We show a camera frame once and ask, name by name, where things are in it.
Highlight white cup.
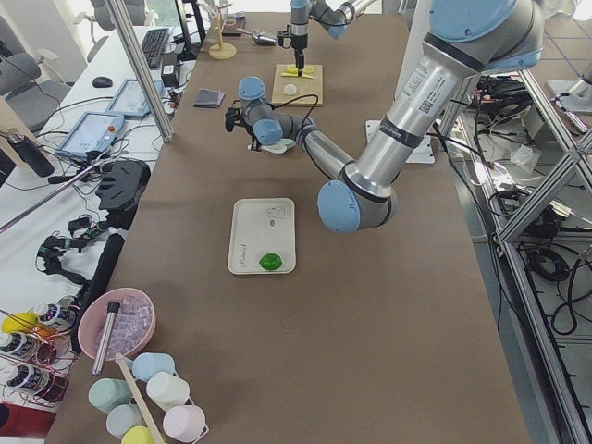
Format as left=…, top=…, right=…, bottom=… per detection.
left=146, top=372, right=190, bottom=412

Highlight pink bowl with ice cubes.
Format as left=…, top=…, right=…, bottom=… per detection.
left=78, top=288, right=156, bottom=361

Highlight metal scoop handle tube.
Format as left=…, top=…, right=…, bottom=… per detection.
left=92, top=302, right=120, bottom=376

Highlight teach pendant near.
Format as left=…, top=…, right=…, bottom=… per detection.
left=55, top=112, right=125, bottom=159

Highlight black controller device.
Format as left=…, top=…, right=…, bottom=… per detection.
left=95, top=160, right=151, bottom=230

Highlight grey folded cloth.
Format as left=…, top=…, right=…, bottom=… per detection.
left=193, top=89, right=226, bottom=108

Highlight teach pendant far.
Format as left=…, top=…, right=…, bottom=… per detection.
left=106, top=79, right=150, bottom=118

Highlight aluminium frame post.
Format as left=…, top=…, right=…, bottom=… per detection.
left=105, top=0, right=174, bottom=142

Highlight pink cup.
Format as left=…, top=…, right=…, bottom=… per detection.
left=163, top=405, right=206, bottom=443

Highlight black computer mouse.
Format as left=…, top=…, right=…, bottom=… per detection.
left=92, top=76, right=113, bottom=89

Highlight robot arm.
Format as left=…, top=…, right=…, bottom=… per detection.
left=277, top=0, right=374, bottom=77
left=225, top=0, right=544, bottom=233

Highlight mint green cup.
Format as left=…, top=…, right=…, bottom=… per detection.
left=88, top=378, right=132, bottom=414

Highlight aluminium frame rack right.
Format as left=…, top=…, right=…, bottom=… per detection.
left=437, top=63, right=591, bottom=443

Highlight wooden cutting board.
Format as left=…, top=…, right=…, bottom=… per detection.
left=270, top=64, right=324, bottom=106

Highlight black water bottle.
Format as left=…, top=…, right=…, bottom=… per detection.
left=3, top=129, right=55, bottom=178

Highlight green lime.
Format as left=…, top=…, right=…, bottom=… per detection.
left=259, top=253, right=283, bottom=271

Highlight white light-green bowl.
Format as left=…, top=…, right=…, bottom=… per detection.
left=261, top=138, right=296, bottom=154

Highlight grey office chair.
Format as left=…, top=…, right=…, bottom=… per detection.
left=1, top=18, right=70, bottom=133

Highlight white bun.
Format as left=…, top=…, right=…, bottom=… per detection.
left=283, top=83, right=298, bottom=96

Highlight yellow cup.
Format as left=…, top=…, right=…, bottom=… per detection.
left=120, top=425, right=155, bottom=444

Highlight wooden stand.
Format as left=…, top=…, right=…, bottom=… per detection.
left=208, top=1, right=237, bottom=60

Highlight pale blue cup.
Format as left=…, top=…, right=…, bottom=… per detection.
left=105, top=404, right=144, bottom=439

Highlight light blue cup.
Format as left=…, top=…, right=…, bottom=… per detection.
left=132, top=352, right=176, bottom=382

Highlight teach pendant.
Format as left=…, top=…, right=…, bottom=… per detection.
left=55, top=112, right=125, bottom=159
left=106, top=79, right=150, bottom=118

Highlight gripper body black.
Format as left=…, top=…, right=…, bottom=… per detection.
left=277, top=29, right=308, bottom=54
left=225, top=106, right=259, bottom=151

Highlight white rectangular tray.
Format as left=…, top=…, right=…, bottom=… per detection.
left=228, top=198, right=296, bottom=275

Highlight metal scoop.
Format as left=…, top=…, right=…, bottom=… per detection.
left=237, top=28, right=278, bottom=46

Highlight black keyboard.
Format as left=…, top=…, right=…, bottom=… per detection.
left=141, top=28, right=169, bottom=70

